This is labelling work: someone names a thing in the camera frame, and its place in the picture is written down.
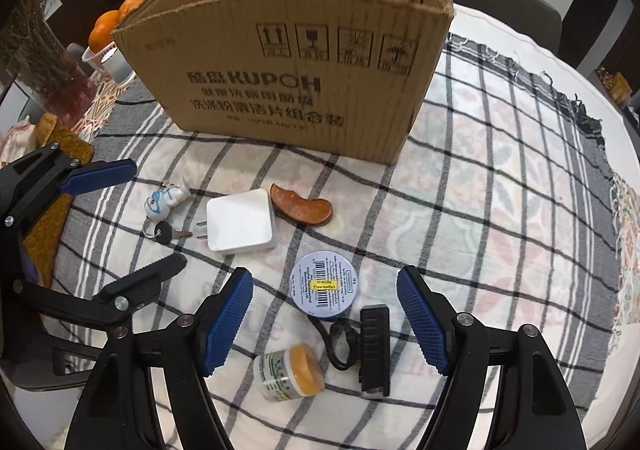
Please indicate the white power adapter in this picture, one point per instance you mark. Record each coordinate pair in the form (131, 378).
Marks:
(240, 222)

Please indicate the pile of oranges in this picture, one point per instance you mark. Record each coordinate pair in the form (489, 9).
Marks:
(104, 27)

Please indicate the brown cardboard box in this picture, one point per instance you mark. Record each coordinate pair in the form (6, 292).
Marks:
(300, 80)

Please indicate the yellow woven placemat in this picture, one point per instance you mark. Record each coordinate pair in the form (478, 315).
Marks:
(55, 140)

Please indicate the glass vase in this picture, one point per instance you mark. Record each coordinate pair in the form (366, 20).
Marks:
(55, 75)

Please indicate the floral tablecloth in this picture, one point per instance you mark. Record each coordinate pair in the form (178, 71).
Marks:
(627, 250)

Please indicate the brown wooden comb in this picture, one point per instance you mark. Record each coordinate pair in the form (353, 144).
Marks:
(305, 210)

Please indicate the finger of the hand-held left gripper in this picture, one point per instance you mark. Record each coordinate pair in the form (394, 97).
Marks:
(145, 280)
(100, 176)

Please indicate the grey plaid blanket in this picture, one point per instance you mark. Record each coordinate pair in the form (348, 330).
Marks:
(475, 180)

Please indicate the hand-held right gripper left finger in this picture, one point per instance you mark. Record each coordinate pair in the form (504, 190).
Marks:
(227, 325)

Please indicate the white round container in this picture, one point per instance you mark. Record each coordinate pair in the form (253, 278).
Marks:
(116, 66)

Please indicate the round blue tin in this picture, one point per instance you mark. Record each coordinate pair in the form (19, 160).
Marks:
(325, 285)

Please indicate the small jar with yellow lid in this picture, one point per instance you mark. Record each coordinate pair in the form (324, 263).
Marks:
(295, 372)

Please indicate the dark wooden cabinet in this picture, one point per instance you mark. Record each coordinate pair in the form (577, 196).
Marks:
(597, 5)

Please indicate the dried flower bouquet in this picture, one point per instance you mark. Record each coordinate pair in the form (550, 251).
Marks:
(30, 20)

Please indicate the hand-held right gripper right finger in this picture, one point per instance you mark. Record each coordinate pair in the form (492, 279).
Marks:
(425, 325)

